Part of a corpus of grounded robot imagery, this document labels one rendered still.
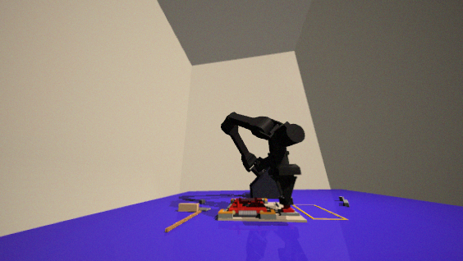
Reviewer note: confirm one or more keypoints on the tan rectangular block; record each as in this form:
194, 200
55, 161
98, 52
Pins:
191, 207

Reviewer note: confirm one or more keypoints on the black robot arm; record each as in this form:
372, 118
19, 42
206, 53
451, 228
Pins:
279, 135

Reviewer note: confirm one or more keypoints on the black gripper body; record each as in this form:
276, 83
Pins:
282, 166

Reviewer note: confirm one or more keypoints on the tan wooden stick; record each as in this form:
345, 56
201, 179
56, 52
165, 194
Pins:
181, 221

